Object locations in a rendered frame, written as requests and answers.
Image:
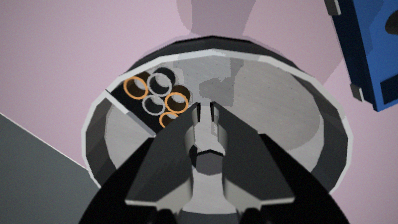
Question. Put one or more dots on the steel bushing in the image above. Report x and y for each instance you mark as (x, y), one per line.
(152, 108)
(155, 88)
(391, 25)

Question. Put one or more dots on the bronze bushing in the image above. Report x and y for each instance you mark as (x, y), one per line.
(132, 90)
(176, 107)
(165, 120)

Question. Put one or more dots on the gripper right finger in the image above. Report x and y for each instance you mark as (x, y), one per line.
(257, 172)

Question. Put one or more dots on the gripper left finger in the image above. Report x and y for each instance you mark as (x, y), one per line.
(158, 175)

